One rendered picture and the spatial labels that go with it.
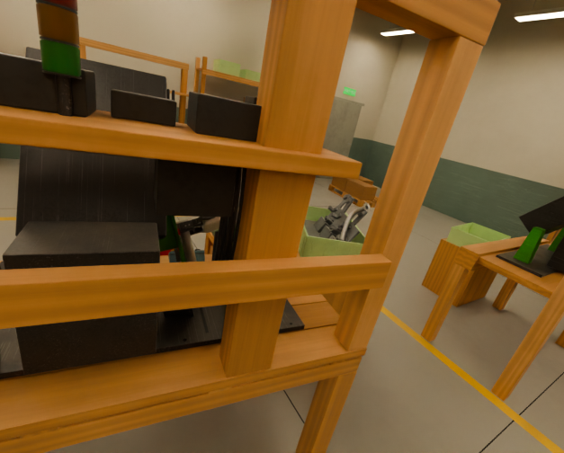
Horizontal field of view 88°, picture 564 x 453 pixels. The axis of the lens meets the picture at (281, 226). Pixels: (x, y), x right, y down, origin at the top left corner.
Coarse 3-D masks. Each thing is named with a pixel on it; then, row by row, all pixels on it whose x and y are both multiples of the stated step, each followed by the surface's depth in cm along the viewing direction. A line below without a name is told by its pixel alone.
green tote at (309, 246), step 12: (312, 216) 233; (324, 216) 234; (300, 240) 189; (312, 240) 175; (324, 240) 175; (336, 240) 176; (360, 240) 196; (300, 252) 182; (312, 252) 178; (324, 252) 178; (336, 252) 178; (348, 252) 179; (360, 252) 180
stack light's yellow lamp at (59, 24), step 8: (40, 8) 41; (48, 8) 41; (56, 8) 42; (40, 16) 42; (48, 16) 42; (56, 16) 42; (64, 16) 42; (72, 16) 43; (40, 24) 42; (48, 24) 42; (56, 24) 42; (64, 24) 43; (72, 24) 44; (40, 32) 43; (48, 32) 42; (56, 32) 43; (64, 32) 43; (72, 32) 44; (56, 40) 43; (64, 40) 44; (72, 40) 44
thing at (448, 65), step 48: (288, 0) 51; (336, 0) 54; (288, 48) 54; (336, 48) 58; (432, 48) 74; (480, 48) 72; (288, 96) 58; (432, 96) 74; (288, 144) 62; (432, 144) 78; (288, 192) 67; (384, 192) 88; (240, 240) 73; (288, 240) 73; (384, 240) 88; (384, 288) 96; (240, 336) 80; (336, 336) 109
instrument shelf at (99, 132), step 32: (0, 128) 40; (32, 128) 41; (64, 128) 43; (96, 128) 44; (128, 128) 49; (160, 128) 56; (192, 160) 52; (224, 160) 54; (256, 160) 57; (288, 160) 59; (320, 160) 62; (352, 160) 67
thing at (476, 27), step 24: (360, 0) 60; (384, 0) 58; (408, 0) 59; (432, 0) 61; (456, 0) 64; (480, 0) 66; (408, 24) 68; (432, 24) 65; (456, 24) 66; (480, 24) 69
